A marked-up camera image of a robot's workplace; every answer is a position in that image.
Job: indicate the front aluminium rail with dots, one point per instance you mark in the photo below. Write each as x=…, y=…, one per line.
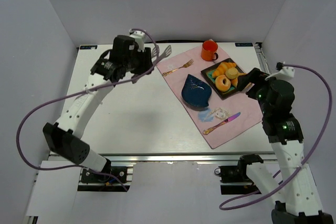
x=202, y=158

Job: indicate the round beige bun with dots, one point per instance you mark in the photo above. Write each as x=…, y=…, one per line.
x=232, y=73

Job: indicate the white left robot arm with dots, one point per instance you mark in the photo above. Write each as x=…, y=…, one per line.
x=127, y=106

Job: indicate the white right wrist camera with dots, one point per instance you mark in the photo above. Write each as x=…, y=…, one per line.
x=283, y=72

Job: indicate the sugared orange donut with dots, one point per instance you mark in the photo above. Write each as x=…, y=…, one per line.
x=222, y=83

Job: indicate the long striped croissant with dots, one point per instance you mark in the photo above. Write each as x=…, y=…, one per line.
x=221, y=69

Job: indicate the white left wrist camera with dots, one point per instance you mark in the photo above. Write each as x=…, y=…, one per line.
x=139, y=38

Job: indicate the aluminium table edge rail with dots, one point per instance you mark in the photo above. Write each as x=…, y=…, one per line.
x=261, y=58

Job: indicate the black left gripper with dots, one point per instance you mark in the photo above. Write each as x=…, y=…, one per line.
x=146, y=60

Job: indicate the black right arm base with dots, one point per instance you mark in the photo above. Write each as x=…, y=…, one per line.
x=234, y=180

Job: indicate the iridescent table knife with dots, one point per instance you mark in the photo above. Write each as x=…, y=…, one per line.
x=229, y=119

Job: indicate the orange mug black handle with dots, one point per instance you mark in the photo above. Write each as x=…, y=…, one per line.
x=209, y=50

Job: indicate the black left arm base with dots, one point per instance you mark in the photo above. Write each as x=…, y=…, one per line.
x=117, y=178

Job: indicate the gold fork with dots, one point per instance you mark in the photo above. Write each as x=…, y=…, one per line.
x=186, y=65

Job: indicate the pink printed placemat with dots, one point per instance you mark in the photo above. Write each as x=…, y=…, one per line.
x=218, y=109

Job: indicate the square dark teal plate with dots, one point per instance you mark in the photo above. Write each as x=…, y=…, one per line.
x=207, y=74

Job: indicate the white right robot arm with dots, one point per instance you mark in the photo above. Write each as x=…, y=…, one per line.
x=297, y=200

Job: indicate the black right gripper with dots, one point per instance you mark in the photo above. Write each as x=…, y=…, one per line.
x=252, y=80

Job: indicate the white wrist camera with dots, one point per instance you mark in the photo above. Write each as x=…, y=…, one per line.
x=283, y=72
x=139, y=38

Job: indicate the dark blue shell plate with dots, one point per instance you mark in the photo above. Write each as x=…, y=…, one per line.
x=196, y=93

